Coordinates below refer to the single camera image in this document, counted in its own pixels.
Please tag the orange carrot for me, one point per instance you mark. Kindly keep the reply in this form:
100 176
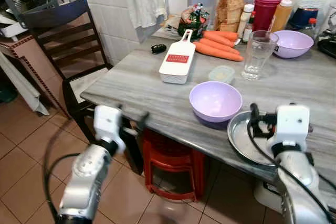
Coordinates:
218 52
218 45
224 34

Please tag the green snack bag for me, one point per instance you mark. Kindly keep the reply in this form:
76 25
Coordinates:
192 22

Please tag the black car key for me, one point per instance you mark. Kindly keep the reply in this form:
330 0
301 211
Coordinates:
158 49

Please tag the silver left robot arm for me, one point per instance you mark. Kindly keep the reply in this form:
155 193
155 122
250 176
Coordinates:
86 179

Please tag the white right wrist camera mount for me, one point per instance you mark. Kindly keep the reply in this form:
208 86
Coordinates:
292 123

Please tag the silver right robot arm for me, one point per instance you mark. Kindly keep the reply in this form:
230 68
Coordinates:
302 192

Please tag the dark table leg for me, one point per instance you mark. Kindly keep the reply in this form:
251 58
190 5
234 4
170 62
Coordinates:
134 153

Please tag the white grater with red label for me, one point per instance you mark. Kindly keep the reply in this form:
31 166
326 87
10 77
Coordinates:
177 61

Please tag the lilac plastic bowl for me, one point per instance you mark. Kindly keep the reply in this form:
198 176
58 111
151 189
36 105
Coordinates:
293 44
215 100

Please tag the small clear plastic container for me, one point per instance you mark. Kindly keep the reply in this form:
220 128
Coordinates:
221 74

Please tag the white leaning board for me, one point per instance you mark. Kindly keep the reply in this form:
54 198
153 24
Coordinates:
18 85

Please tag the round metal plate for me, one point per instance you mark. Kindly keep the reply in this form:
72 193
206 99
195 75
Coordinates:
240 137

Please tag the red-lidded jar of crackers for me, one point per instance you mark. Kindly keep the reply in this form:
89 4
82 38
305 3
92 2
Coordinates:
232 6

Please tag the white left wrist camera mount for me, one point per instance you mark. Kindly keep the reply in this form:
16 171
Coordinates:
107 121

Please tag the small red-capped sauce bottle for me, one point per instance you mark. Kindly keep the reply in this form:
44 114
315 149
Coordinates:
312 27

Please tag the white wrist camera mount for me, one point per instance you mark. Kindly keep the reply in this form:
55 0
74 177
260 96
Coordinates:
107 121
292 123

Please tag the dark wooden chair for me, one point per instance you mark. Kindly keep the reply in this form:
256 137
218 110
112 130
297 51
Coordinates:
58 17

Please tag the black flat object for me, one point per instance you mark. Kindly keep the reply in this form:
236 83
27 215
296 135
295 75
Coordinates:
328 48

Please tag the red plastic stool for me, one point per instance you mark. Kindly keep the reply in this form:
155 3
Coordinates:
170 156

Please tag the small white bottle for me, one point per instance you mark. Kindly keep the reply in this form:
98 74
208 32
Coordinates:
245 19

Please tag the clear drinking glass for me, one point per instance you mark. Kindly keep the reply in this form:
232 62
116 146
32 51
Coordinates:
258 59

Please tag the clear container with blue content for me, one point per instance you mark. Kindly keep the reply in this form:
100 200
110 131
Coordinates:
307 9

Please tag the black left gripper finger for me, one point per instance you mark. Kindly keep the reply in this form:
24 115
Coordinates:
143 119

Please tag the amber bottle with white cap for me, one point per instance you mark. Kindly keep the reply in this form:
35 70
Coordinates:
281 17

